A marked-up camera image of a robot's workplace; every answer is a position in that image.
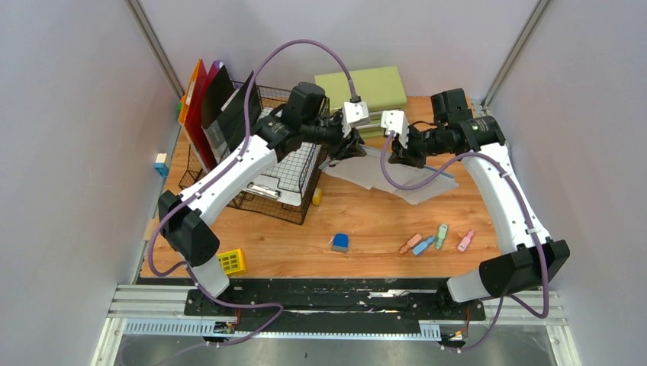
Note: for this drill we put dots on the green drawer cabinet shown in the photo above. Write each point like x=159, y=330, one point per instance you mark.
x=380, y=88

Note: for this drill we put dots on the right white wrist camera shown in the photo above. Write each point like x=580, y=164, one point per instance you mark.
x=394, y=123

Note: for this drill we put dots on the red folder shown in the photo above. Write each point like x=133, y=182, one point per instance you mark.
x=193, y=123

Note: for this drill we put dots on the black folder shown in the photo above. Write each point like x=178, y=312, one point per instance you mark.
x=222, y=114

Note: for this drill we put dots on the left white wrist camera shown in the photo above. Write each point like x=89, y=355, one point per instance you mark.
x=354, y=115

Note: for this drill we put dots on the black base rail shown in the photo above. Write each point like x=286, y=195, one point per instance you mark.
x=343, y=306

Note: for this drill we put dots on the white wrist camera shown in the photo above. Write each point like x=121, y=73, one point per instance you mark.
x=394, y=123
x=354, y=115

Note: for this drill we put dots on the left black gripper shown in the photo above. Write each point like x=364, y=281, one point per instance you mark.
x=349, y=147

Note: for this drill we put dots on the orange highlighter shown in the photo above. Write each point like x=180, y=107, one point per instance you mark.
x=410, y=243

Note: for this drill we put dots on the black wire basket organizer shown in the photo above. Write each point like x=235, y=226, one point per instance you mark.
x=263, y=100

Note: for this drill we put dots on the blue highlighter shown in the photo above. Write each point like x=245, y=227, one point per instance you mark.
x=423, y=245

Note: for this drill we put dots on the yellow eraser block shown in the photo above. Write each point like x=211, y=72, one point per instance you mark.
x=317, y=197

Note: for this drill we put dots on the orange folder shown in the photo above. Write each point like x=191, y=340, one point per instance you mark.
x=187, y=97

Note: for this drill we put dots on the blue white block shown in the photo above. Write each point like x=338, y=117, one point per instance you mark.
x=161, y=164

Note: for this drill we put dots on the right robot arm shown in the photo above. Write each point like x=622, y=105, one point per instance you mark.
x=529, y=256

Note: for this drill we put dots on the blue stamp block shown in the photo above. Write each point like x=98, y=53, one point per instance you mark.
x=340, y=243

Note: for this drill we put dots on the blue clipboard with papers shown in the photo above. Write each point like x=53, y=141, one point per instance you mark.
x=366, y=172

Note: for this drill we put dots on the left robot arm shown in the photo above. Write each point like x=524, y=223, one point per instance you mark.
x=185, y=218

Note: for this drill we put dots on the green highlighter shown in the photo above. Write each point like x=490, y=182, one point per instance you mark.
x=441, y=235

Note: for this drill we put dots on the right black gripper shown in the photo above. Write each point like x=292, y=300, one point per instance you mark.
x=400, y=154

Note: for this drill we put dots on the yellow grid box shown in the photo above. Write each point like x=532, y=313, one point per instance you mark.
x=232, y=262

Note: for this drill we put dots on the white grid clipboard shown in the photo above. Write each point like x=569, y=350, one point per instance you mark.
x=286, y=182

